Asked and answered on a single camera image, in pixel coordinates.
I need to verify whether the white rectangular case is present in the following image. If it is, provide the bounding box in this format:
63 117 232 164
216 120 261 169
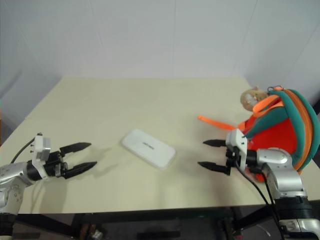
121 128 177 171

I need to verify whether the black table frame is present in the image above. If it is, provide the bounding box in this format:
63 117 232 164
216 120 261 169
9 202 283 240

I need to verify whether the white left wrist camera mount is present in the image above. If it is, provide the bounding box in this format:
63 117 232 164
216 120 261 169
31 135 52 180

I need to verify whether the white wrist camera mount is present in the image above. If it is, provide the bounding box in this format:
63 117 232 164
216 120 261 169
31 135 52 180
225 129 249 170

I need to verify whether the green and orange backpack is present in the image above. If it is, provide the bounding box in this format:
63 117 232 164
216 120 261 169
197 86 316 184

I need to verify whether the beige plush charm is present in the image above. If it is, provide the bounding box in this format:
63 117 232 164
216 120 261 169
240 85 270 112

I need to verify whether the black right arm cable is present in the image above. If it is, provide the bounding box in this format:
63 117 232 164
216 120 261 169
233 147 287 240

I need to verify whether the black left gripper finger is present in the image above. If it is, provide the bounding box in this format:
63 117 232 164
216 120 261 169
63 161 98 180
59 142 92 154

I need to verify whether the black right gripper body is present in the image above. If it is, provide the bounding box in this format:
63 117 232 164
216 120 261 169
225 144 241 169

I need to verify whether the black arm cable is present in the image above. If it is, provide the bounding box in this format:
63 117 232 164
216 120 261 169
10 135 39 165
233 147 287 240

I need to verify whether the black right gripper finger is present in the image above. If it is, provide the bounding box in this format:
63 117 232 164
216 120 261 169
202 139 227 148
197 161 232 176

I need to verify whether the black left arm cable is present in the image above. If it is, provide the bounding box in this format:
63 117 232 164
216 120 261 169
10 135 39 165

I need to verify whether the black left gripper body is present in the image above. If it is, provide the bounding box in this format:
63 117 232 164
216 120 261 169
42 150 68 178

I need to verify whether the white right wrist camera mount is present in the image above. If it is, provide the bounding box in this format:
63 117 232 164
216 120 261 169
225 129 249 170

